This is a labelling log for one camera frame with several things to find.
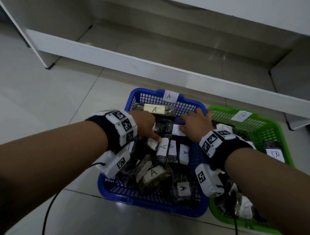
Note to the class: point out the green plastic mesh basket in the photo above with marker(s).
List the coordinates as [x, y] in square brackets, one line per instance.
[273, 130]

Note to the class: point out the person's left forearm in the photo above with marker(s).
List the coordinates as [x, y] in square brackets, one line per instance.
[48, 159]

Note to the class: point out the person's right forearm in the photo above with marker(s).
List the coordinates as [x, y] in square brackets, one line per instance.
[271, 188]

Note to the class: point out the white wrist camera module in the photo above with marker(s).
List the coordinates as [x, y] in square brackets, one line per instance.
[113, 162]
[208, 180]

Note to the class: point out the blue plastic mesh basket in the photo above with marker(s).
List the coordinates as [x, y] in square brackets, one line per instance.
[145, 202]

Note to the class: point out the black item packet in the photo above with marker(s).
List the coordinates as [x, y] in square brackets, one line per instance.
[175, 132]

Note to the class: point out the person's left hand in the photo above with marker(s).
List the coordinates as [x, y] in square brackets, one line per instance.
[144, 123]

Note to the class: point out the black wristband with markers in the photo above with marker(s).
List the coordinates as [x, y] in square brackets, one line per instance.
[113, 130]
[225, 150]

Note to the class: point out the white shelf unit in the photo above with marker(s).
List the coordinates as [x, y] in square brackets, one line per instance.
[145, 65]

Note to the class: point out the person's right hand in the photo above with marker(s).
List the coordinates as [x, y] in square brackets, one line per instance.
[198, 126]

